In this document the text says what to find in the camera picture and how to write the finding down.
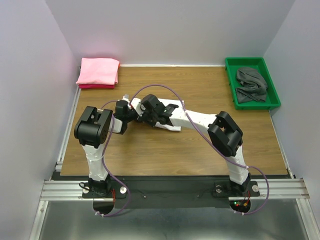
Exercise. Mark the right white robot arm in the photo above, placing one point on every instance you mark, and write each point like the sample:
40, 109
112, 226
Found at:
219, 130

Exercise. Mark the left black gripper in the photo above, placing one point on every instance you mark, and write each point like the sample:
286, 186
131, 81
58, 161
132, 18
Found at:
136, 119

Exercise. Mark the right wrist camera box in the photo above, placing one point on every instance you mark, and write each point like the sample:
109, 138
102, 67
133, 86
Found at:
137, 106

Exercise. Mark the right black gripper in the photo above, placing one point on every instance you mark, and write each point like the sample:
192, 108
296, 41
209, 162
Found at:
143, 118

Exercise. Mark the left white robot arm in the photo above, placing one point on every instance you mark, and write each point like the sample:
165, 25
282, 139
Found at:
92, 130

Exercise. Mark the green plastic bin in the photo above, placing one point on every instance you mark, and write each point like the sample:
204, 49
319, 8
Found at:
232, 64

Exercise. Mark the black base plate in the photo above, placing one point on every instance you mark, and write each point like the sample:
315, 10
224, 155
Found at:
168, 192

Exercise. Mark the aluminium frame rail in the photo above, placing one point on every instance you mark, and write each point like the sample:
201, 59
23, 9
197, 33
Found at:
69, 190

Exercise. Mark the pink folded t shirt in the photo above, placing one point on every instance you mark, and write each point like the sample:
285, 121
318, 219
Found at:
91, 61

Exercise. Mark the dark grey t shirt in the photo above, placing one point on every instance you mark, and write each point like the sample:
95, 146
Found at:
253, 86

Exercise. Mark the white t shirt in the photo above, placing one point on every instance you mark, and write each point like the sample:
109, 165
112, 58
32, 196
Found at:
168, 127

